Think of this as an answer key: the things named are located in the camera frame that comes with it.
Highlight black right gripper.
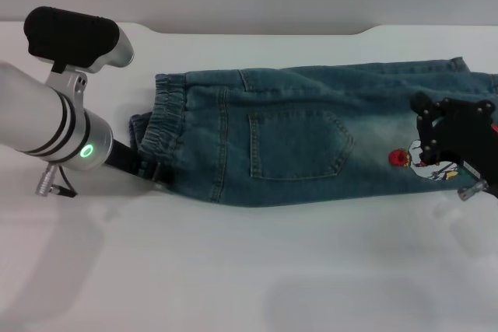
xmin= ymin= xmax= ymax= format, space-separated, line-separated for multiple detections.
xmin=411 ymin=91 xmax=498 ymax=193

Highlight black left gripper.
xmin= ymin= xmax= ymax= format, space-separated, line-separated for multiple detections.
xmin=104 ymin=141 xmax=174 ymax=184

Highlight blue denim shorts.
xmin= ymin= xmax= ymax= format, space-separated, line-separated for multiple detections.
xmin=129 ymin=57 xmax=498 ymax=208

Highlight silver plug with black cable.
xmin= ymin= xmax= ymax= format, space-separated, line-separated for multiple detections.
xmin=35 ymin=164 xmax=78 ymax=197

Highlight silver left camera bracket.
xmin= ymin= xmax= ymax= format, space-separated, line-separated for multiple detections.
xmin=44 ymin=69 xmax=89 ymax=96

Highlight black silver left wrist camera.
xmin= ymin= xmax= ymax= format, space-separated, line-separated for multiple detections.
xmin=23 ymin=5 xmax=135 ymax=75

